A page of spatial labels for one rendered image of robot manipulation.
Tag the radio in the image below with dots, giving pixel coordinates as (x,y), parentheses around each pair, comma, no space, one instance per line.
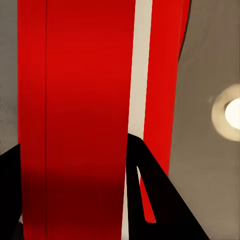
(89,73)

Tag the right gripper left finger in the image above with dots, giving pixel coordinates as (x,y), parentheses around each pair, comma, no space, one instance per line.
(10,191)

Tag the coffee table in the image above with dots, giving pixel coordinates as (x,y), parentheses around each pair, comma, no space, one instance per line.
(204,163)

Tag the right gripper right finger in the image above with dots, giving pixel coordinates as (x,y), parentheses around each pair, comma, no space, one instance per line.
(174,220)

